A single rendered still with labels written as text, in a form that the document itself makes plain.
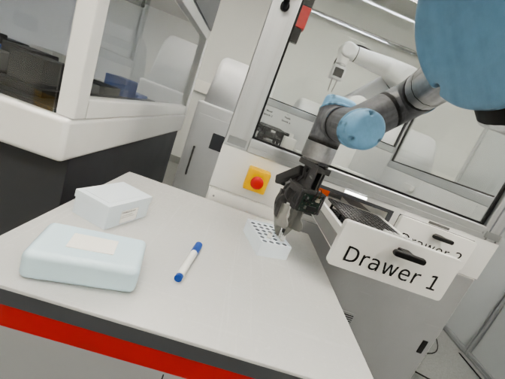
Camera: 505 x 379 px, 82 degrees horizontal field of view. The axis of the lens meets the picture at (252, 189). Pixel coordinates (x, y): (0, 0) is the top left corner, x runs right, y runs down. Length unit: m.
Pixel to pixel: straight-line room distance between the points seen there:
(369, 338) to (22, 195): 1.25
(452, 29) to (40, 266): 0.50
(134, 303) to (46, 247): 0.14
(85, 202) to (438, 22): 0.60
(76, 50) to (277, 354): 0.72
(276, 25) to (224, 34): 3.32
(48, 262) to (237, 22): 4.00
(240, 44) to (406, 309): 3.63
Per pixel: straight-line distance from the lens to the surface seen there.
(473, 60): 0.25
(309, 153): 0.68
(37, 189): 0.96
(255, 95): 0.92
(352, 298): 1.20
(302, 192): 0.67
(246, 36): 4.23
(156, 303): 0.49
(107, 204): 0.62
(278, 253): 0.73
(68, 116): 0.81
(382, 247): 0.71
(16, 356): 0.58
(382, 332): 1.33
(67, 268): 0.48
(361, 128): 0.56
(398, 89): 0.64
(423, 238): 1.15
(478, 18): 0.24
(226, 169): 0.94
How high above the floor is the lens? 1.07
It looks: 14 degrees down
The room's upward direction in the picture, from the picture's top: 21 degrees clockwise
